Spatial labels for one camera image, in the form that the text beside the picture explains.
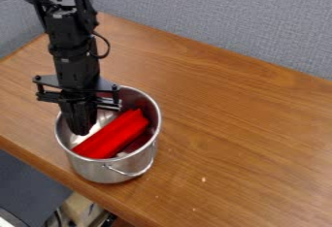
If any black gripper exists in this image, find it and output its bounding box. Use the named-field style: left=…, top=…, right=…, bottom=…
left=32, top=49, right=120, bottom=136

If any red block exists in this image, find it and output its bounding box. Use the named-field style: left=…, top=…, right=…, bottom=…
left=72, top=109, right=148, bottom=159

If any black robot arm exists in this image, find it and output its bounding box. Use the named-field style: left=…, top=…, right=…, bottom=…
left=24, top=0, right=120, bottom=136

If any beige box under table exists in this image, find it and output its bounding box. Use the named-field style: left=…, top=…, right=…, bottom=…
left=61, top=192, right=104, bottom=227

